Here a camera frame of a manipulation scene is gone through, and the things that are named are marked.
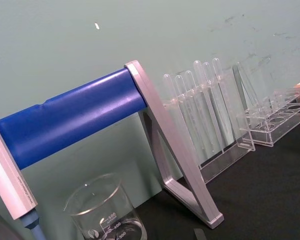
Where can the pipette stand with blue bar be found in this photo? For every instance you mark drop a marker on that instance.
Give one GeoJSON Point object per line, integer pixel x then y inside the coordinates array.
{"type": "Point", "coordinates": [72, 117]}

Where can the clear acrylic pipette rack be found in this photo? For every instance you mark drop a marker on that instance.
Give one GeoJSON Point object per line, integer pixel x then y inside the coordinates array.
{"type": "Point", "coordinates": [230, 150]}

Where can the clear glass beaker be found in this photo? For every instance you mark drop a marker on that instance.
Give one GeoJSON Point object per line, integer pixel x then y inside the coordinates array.
{"type": "Point", "coordinates": [102, 220]}

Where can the small grey flat strip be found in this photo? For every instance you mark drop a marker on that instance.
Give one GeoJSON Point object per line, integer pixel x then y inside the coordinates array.
{"type": "Point", "coordinates": [200, 235]}

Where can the clear acrylic test tube rack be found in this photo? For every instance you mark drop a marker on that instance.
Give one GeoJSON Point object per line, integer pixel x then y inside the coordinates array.
{"type": "Point", "coordinates": [277, 125]}

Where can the black table cloth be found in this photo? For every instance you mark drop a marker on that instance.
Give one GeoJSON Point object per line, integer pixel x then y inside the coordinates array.
{"type": "Point", "coordinates": [265, 190]}

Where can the grey micropipette with blue tip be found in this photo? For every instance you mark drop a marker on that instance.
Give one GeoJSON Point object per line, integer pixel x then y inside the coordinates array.
{"type": "Point", "coordinates": [7, 175]}

